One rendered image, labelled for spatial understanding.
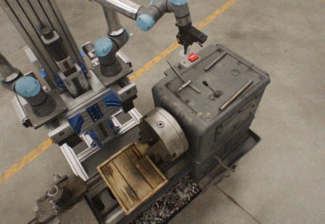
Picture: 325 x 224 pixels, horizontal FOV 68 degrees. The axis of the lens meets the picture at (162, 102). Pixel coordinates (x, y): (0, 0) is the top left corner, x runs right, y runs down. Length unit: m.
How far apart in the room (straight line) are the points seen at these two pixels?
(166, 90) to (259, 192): 1.49
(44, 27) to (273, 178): 2.26
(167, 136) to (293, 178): 1.64
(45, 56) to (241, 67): 1.19
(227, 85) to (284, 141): 1.50
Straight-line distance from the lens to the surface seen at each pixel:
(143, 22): 1.14
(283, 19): 4.28
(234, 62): 1.57
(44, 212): 1.67
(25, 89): 1.52
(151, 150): 1.37
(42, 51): 1.62
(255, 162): 2.62
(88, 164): 2.47
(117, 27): 1.60
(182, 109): 1.33
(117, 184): 1.58
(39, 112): 1.63
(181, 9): 1.20
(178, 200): 1.80
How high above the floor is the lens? 2.34
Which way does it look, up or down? 53 degrees down
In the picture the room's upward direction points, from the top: 8 degrees counter-clockwise
